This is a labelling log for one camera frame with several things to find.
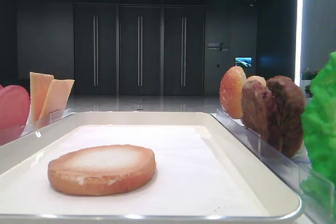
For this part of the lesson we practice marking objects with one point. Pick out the orange cheese slice inner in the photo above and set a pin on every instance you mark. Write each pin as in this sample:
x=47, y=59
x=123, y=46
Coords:
x=57, y=96

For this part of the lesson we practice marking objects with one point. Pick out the brown meat patty outer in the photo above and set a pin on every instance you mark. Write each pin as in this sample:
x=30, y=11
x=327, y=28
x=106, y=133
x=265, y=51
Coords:
x=290, y=101

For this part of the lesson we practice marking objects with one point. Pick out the clear acrylic rack left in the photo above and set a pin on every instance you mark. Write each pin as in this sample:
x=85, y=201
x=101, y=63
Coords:
x=14, y=133

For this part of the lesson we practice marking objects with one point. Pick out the white rectangular metal tray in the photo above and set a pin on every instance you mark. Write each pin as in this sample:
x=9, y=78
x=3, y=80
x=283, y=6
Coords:
x=204, y=174

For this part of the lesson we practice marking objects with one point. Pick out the dark triple door cabinet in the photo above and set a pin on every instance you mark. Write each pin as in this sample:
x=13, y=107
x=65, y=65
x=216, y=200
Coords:
x=138, y=50

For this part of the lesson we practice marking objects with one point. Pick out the small wall display screen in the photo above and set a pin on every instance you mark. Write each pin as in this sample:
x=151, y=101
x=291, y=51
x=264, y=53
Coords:
x=245, y=62

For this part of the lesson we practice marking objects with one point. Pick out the potted plant background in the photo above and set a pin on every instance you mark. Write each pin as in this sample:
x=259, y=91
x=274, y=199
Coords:
x=306, y=77

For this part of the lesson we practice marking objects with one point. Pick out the clear acrylic rack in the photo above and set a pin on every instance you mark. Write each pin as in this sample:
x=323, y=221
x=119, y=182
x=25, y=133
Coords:
x=275, y=161
x=14, y=133

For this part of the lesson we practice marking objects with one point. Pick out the brown meat patty inner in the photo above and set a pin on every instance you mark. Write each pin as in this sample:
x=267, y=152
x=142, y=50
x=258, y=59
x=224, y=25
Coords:
x=256, y=103

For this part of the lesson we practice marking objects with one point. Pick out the orange cheese slice outer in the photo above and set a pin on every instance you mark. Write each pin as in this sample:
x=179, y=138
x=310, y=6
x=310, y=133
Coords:
x=39, y=85

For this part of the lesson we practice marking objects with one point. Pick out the sesame bun top half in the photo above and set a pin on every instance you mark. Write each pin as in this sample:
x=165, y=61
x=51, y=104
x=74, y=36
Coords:
x=230, y=91

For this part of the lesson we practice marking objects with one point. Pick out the orange cheese slice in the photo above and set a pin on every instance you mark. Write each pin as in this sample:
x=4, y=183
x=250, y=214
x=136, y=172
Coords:
x=57, y=96
x=39, y=85

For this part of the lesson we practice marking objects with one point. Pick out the green lettuce leaf in holder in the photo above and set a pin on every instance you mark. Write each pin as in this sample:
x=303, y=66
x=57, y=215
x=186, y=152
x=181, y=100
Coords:
x=318, y=121

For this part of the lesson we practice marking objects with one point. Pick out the plain bun half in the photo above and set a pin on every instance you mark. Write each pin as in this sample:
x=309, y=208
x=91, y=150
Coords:
x=260, y=79

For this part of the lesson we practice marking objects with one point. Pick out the clear acrylic rack right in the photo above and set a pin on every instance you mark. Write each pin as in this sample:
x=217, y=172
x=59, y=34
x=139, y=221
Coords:
x=275, y=161

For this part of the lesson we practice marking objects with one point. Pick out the brown meat patty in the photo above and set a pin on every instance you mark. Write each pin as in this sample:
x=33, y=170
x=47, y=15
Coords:
x=256, y=103
x=290, y=101

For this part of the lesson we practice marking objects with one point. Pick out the bread slice on tray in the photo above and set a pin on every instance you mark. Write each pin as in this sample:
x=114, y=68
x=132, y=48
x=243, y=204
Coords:
x=102, y=170

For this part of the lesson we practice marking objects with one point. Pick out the red tomato slice outer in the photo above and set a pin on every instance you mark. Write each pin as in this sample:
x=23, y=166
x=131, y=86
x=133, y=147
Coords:
x=15, y=106

